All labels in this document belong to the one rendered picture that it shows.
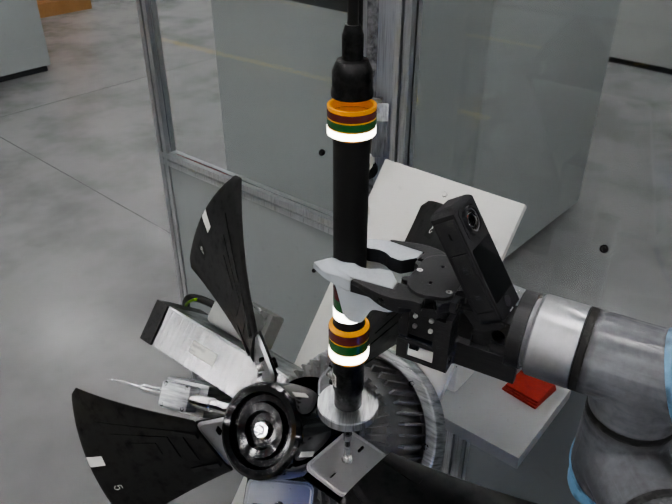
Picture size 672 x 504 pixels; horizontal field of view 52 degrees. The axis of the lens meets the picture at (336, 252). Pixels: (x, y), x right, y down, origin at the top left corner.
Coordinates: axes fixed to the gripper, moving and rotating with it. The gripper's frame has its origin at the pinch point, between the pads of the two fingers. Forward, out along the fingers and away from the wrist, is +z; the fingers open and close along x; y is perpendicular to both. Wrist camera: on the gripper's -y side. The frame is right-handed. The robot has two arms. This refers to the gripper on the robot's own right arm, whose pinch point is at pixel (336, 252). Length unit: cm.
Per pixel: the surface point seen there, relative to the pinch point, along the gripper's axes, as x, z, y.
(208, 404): 6.2, 25.4, 38.9
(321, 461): -1.8, 0.7, 29.2
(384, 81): 63, 25, 5
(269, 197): 83, 67, 49
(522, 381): 60, -11, 60
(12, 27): 319, 483, 108
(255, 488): -5.5, 8.3, 34.9
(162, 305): 18, 44, 35
